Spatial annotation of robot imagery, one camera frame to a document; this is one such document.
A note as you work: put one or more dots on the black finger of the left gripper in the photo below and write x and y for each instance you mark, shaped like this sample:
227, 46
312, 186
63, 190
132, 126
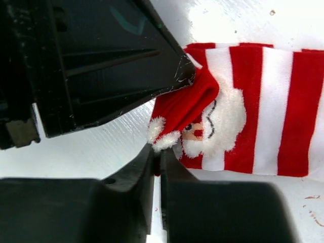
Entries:
83, 63

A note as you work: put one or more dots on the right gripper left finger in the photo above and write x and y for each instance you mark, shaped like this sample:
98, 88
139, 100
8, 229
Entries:
115, 209

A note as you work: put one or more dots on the red white santa sock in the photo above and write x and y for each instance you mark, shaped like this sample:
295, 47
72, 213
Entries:
252, 109

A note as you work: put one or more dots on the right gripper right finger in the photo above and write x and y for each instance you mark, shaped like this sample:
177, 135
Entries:
195, 210

